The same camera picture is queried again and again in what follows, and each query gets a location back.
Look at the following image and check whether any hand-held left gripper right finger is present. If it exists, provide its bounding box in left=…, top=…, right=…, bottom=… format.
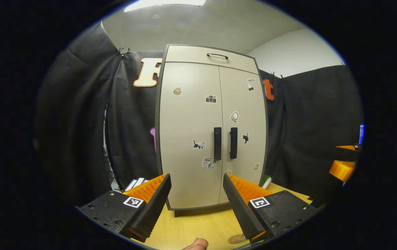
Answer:
left=223, top=173, right=319, bottom=243

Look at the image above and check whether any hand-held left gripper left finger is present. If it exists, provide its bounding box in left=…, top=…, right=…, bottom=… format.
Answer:
left=76, top=174, right=172, bottom=242

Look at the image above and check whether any white and grey cabinet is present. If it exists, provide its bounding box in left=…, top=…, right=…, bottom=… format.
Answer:
left=155, top=44, right=269, bottom=217

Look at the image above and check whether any white cabinet drawer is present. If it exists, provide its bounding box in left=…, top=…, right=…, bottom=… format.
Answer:
left=165, top=45, right=260, bottom=74

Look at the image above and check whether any black backdrop cloth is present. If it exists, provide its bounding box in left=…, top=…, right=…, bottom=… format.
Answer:
left=35, top=23, right=364, bottom=205

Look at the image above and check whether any metal backdrop stand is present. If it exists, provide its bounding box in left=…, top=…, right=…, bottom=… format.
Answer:
left=103, top=101, right=121, bottom=192

